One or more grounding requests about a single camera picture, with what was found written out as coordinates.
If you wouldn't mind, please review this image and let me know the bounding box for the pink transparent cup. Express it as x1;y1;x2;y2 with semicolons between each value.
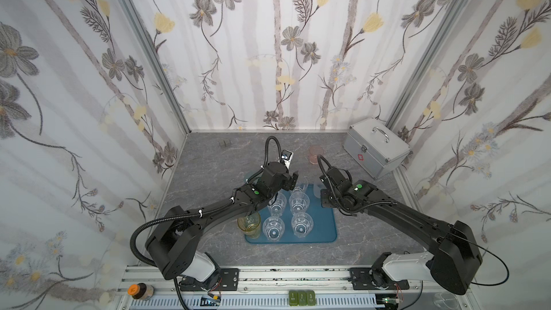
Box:
308;145;324;165

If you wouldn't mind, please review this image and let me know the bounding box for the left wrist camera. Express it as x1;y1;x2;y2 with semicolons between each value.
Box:
280;149;294;169

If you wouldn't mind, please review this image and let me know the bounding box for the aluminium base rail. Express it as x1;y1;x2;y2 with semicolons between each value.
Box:
118;264;468;296

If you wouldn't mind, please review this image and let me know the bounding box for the white perforated cable duct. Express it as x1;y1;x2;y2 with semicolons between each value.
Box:
128;294;384;310

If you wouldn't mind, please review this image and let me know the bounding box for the green button box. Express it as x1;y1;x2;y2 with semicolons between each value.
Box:
288;290;317;307

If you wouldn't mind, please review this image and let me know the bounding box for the silver aluminium case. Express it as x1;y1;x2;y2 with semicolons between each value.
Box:
343;119;410;179

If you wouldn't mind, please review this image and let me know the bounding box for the orange capped bottle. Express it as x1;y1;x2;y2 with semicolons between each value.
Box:
127;283;154;301

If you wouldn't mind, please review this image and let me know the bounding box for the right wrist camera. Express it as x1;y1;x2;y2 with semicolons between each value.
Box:
327;166;353;194

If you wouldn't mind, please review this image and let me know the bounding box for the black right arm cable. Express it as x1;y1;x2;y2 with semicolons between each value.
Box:
399;223;510;310

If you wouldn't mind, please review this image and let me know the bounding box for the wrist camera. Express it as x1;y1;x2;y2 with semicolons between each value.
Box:
327;166;353;194
280;149;294;169

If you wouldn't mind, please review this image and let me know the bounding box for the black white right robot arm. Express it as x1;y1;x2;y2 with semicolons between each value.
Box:
320;166;483;295

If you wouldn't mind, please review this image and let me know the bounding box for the black corrugated cable conduit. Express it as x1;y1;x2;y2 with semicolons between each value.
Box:
128;212;203;310

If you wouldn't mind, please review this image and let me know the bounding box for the yellow transparent cup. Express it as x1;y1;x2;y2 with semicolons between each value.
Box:
238;212;262;239

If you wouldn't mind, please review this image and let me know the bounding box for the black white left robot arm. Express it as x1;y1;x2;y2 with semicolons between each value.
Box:
145;162;298;282

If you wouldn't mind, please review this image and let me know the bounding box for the clear faceted glass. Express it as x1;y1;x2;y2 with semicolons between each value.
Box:
263;217;286;242
268;192;287;218
291;212;314;238
292;182;309;194
289;192;310;215

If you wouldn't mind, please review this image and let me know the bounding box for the teal plastic tray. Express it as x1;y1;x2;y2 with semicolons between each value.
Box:
245;184;337;244

